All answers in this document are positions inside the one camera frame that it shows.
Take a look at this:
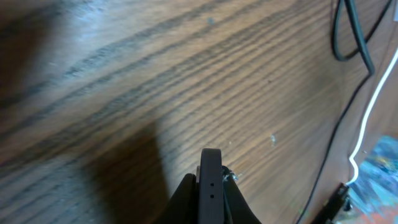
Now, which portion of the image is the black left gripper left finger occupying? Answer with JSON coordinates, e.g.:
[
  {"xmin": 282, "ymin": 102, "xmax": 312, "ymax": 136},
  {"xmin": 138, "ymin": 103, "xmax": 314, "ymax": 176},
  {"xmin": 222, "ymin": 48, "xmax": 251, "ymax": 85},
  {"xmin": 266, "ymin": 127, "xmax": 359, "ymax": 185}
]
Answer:
[{"xmin": 157, "ymin": 174, "xmax": 198, "ymax": 224}]

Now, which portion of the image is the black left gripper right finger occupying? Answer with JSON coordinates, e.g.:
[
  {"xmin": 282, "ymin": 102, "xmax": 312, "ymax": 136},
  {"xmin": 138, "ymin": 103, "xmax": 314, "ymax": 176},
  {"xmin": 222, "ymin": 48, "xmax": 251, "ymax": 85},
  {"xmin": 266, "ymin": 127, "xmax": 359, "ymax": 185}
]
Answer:
[{"xmin": 222, "ymin": 166, "xmax": 261, "ymax": 224}]

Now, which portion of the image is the blue Samsung Galaxy smartphone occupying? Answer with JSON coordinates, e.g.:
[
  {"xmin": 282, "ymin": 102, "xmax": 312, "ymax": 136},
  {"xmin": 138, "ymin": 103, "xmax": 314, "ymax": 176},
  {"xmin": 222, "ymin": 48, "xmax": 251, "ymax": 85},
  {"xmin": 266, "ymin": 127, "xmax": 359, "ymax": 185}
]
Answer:
[{"xmin": 197, "ymin": 149, "xmax": 224, "ymax": 224}]

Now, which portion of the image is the black USB charging cable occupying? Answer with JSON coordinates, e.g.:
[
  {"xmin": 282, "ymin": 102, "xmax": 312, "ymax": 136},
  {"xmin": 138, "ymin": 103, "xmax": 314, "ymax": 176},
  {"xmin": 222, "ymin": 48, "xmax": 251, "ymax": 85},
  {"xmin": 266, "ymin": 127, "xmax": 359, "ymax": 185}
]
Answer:
[{"xmin": 295, "ymin": 0, "xmax": 393, "ymax": 224}]

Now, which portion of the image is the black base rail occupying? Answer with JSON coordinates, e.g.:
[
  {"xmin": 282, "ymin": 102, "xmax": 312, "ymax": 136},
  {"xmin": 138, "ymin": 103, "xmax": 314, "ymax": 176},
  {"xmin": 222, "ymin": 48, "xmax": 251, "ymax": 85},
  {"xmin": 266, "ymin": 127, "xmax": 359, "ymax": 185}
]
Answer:
[{"xmin": 311, "ymin": 184, "xmax": 352, "ymax": 224}]

